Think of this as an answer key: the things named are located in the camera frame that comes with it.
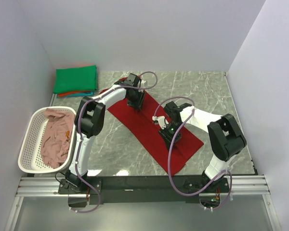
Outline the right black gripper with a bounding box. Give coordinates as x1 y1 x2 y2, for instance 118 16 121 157
158 122 185 152

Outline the red t shirt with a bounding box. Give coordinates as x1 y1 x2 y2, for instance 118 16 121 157
108 92 204 175

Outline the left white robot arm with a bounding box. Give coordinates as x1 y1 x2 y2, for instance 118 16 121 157
61 73 145 193

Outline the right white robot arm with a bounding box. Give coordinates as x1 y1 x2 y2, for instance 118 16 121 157
152 101 247 194

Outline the teal folded t shirt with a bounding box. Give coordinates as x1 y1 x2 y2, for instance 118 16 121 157
67 91 94 97

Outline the green folded t shirt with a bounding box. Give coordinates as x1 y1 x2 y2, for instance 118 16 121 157
53 65 97 94

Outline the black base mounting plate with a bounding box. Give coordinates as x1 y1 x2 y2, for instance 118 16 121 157
58 175 230 207

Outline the orange folded t shirt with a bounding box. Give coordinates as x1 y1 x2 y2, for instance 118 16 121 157
57 91 94 98

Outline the pink t shirt in basket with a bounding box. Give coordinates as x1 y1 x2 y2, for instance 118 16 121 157
40 108 75 168

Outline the white plastic laundry basket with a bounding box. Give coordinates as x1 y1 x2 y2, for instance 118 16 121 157
18 106 76 174

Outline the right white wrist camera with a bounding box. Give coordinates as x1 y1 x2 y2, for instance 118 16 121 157
152 116 169 129

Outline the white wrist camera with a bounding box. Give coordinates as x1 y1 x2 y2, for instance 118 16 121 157
139 79 148 89
152 116 169 129

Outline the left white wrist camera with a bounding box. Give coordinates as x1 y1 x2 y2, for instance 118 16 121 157
139 79 148 89

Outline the aluminium rail frame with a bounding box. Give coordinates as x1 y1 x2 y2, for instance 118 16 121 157
6 174 281 231

